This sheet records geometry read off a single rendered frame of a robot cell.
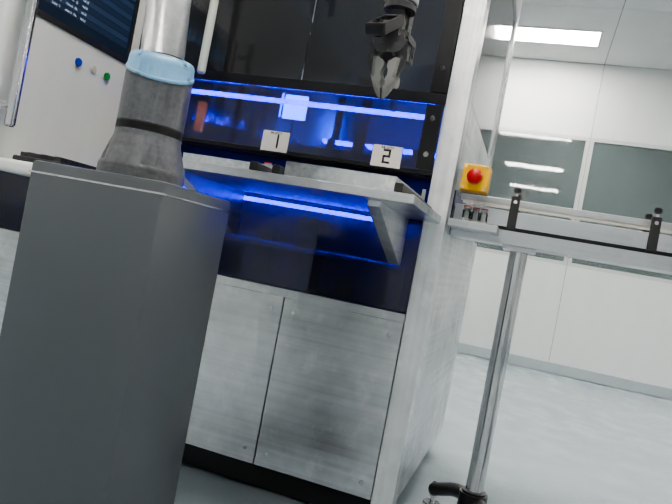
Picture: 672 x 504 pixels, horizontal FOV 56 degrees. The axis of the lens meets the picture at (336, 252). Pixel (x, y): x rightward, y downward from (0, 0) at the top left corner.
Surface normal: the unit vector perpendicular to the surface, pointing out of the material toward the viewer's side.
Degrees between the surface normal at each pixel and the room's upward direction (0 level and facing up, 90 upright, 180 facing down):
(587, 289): 90
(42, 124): 90
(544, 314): 90
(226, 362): 90
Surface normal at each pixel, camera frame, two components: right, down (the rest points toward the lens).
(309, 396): -0.29, -0.06
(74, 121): 0.94, 0.18
